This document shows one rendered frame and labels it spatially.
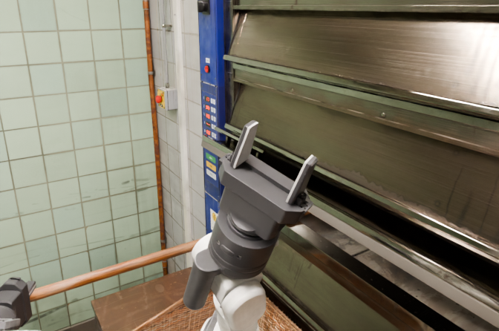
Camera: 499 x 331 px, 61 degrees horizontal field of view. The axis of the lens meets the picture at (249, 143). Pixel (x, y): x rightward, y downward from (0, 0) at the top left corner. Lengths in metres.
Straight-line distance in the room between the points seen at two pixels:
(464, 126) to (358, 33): 0.36
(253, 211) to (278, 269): 1.09
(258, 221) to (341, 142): 0.69
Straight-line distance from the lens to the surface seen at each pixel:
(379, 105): 1.08
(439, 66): 0.96
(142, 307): 2.14
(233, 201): 0.54
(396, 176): 1.07
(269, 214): 0.51
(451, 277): 0.88
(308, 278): 1.50
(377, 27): 1.10
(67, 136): 2.40
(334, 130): 1.21
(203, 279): 0.60
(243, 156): 0.52
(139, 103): 2.45
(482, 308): 0.86
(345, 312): 1.40
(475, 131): 0.94
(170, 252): 1.32
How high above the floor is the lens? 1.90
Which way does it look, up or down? 18 degrees down
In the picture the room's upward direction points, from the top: straight up
